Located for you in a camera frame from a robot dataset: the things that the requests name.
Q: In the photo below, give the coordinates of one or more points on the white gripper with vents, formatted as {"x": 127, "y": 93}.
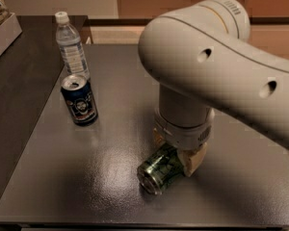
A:
{"x": 183, "y": 135}

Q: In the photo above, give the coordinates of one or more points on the green soda can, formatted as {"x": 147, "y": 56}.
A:
{"x": 160, "y": 170}

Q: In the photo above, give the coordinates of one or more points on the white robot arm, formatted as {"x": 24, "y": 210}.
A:
{"x": 201, "y": 58}

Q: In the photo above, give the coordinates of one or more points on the dark blue soda can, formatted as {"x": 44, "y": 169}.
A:
{"x": 77, "y": 93}

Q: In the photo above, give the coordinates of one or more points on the clear plastic water bottle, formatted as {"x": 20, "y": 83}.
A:
{"x": 70, "y": 46}

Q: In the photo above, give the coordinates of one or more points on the white box with contents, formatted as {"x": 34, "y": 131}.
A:
{"x": 10, "y": 28}

